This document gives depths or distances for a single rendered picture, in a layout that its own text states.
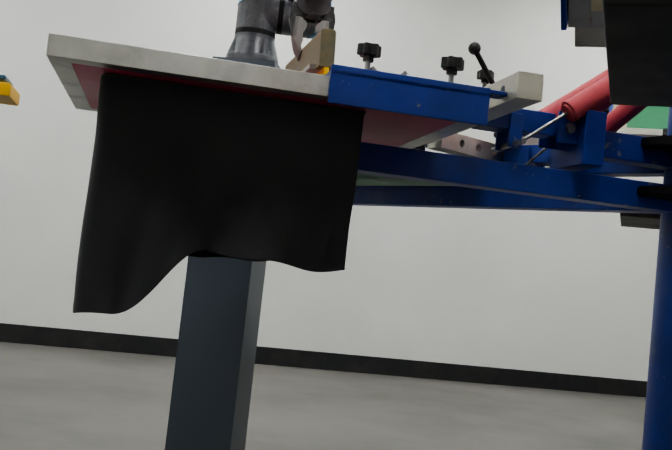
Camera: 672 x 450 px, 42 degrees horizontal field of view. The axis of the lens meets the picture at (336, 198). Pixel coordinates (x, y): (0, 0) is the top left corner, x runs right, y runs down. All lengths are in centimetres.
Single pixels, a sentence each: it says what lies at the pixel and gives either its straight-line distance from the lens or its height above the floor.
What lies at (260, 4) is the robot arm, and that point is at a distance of 256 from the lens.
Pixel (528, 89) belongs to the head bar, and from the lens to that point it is 165.
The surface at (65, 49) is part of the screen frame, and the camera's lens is 157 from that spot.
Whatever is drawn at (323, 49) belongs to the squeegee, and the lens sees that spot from 171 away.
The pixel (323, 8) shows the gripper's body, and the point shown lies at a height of 119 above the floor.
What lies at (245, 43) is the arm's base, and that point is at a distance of 253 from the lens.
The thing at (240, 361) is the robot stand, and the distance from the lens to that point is 243.
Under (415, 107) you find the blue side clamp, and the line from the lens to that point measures 161.
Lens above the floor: 65
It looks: 5 degrees up
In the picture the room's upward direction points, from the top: 6 degrees clockwise
